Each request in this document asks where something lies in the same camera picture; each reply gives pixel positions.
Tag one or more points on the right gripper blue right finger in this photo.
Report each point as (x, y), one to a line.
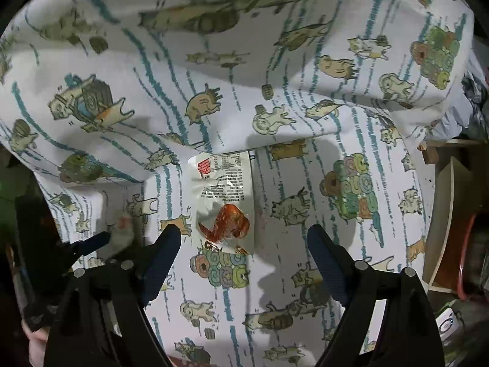
(334, 263)

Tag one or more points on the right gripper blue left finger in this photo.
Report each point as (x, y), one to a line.
(157, 260)

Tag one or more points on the small chicken wing wrapper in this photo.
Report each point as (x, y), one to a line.
(222, 202)

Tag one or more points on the large chicken wing wrapper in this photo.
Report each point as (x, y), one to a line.
(121, 234)

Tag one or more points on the person hand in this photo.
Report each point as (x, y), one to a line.
(37, 344)

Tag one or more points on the cat print white cloth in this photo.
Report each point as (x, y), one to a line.
(105, 101)

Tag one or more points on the blue white plastic bag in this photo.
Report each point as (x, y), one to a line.
(467, 116)

